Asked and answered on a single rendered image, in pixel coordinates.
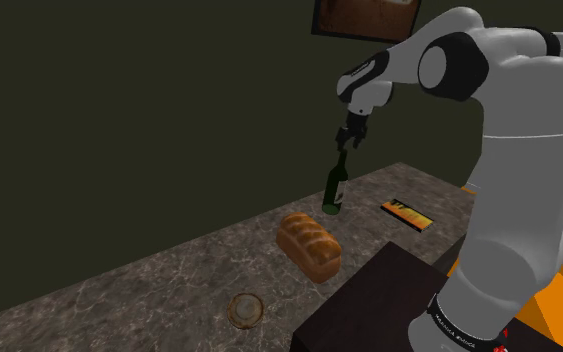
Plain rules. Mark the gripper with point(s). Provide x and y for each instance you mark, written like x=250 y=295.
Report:
x=356 y=124

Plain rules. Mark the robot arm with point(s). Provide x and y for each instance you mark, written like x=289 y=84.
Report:
x=524 y=161

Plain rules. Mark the green glass bottle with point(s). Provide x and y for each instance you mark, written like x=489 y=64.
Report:
x=335 y=190

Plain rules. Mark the orange screen phone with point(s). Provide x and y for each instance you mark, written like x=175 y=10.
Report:
x=406 y=215

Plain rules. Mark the brown bread loaf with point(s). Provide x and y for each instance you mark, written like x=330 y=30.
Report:
x=308 y=246

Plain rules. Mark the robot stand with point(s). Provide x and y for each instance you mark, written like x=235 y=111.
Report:
x=383 y=302

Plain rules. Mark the round brown plate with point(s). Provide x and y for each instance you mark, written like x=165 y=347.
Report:
x=245 y=310

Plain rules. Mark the framed brown wall picture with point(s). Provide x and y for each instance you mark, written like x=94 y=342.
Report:
x=365 y=17

